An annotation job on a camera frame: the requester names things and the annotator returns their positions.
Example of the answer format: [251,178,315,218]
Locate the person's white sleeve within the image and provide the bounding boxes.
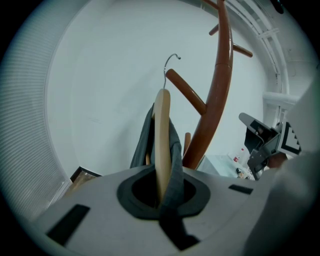
[243,82,320,256]

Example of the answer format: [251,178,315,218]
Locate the wooden clothes hanger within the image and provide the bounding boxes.
[145,53,182,204]

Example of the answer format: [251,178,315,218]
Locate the dark framed picture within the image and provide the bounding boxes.
[69,165,103,187]

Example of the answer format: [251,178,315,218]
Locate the white ceiling pipes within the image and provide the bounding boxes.
[226,0,305,126]

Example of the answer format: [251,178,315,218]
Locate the grey clothing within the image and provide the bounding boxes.
[129,102,201,252]

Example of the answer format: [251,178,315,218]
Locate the red label plastic bottle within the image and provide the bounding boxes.
[232,148,245,164]

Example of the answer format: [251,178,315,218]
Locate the glass table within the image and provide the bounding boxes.
[197,154,256,180]

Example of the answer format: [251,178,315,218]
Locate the brown wooden coat rack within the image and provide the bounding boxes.
[165,0,254,171]

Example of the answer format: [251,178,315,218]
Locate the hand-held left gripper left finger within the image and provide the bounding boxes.
[116,171,161,221]

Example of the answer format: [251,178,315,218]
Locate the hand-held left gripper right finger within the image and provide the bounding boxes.
[176,172,212,218]

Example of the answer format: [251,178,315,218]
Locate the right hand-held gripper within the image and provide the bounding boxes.
[238,112,302,181]

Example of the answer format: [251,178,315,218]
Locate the white window blind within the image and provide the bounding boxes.
[0,13,74,222]

